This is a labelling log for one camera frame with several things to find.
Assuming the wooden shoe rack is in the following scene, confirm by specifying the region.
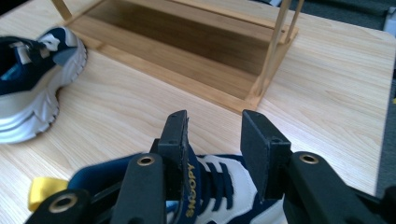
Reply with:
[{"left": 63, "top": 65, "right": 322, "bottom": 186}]
[{"left": 50, "top": 0, "right": 304, "bottom": 116}]

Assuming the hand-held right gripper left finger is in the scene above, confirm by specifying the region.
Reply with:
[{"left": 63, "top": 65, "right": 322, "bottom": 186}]
[{"left": 157, "top": 109, "right": 191, "bottom": 202}]

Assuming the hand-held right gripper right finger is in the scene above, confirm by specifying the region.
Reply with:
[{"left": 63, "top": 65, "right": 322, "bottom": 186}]
[{"left": 240, "top": 109, "right": 293, "bottom": 202}]

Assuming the navy white sneaker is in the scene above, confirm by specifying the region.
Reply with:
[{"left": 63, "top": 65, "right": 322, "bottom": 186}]
[
  {"left": 0, "top": 26, "right": 88, "bottom": 145},
  {"left": 28, "top": 141, "right": 289, "bottom": 224}
]

